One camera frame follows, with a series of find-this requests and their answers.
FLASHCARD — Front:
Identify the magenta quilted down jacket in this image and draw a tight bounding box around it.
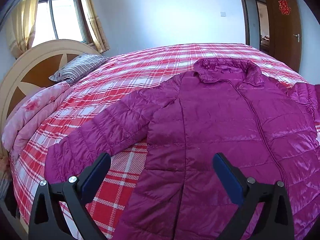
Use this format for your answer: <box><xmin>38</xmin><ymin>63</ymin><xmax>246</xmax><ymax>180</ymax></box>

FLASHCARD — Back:
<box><xmin>44</xmin><ymin>58</ymin><xmax>319</xmax><ymax>239</ymax></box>

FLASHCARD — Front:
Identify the pink floral folded quilt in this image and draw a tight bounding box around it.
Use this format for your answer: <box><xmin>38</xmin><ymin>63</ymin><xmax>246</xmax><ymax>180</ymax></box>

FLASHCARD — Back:
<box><xmin>2</xmin><ymin>81</ymin><xmax>73</xmax><ymax>162</ymax></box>

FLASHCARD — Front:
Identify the beige brown wooden headboard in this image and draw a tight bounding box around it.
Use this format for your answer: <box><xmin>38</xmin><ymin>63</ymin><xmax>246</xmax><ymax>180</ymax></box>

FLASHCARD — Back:
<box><xmin>1</xmin><ymin>40</ymin><xmax>97</xmax><ymax>161</ymax></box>

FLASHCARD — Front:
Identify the striped grey pillow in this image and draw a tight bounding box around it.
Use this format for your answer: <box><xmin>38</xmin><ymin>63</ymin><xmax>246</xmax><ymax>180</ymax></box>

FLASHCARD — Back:
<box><xmin>48</xmin><ymin>53</ymin><xmax>110</xmax><ymax>85</ymax></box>

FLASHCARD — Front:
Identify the red white plaid bedsheet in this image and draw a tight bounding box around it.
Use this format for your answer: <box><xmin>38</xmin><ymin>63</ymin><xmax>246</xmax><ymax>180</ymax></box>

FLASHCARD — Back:
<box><xmin>12</xmin><ymin>43</ymin><xmax>307</xmax><ymax>239</ymax></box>

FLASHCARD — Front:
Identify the yellow curtain right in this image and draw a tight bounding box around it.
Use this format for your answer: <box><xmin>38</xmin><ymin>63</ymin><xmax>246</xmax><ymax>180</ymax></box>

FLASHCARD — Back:
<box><xmin>81</xmin><ymin>0</ymin><xmax>110</xmax><ymax>53</ymax></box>

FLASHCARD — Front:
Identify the yellow curtain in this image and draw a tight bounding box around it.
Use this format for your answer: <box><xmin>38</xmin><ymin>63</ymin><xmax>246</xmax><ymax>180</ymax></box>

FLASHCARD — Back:
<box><xmin>5</xmin><ymin>0</ymin><xmax>39</xmax><ymax>59</ymax></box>
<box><xmin>81</xmin><ymin>0</ymin><xmax>110</xmax><ymax>53</ymax></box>

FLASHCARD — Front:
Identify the brown wooden door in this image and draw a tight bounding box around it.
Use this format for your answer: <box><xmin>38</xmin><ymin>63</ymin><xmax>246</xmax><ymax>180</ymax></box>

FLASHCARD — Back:
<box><xmin>265</xmin><ymin>0</ymin><xmax>302</xmax><ymax>72</ymax></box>

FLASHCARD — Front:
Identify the yellow curtain left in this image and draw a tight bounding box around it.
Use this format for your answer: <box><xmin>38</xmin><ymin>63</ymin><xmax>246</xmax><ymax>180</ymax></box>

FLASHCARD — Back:
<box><xmin>5</xmin><ymin>0</ymin><xmax>39</xmax><ymax>59</ymax></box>

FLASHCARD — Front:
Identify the red paper door decoration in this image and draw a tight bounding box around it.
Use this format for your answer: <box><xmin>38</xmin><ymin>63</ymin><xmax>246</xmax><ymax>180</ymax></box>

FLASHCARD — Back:
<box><xmin>278</xmin><ymin>0</ymin><xmax>291</xmax><ymax>15</ymax></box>

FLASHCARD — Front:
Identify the silver door handle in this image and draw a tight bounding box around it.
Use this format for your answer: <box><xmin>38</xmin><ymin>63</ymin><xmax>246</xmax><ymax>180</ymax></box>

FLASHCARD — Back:
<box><xmin>294</xmin><ymin>33</ymin><xmax>300</xmax><ymax>43</ymax></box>

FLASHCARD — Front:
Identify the window with grey frame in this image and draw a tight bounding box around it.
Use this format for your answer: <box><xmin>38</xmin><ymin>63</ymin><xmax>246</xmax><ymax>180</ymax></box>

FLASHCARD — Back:
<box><xmin>32</xmin><ymin>0</ymin><xmax>89</xmax><ymax>47</ymax></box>

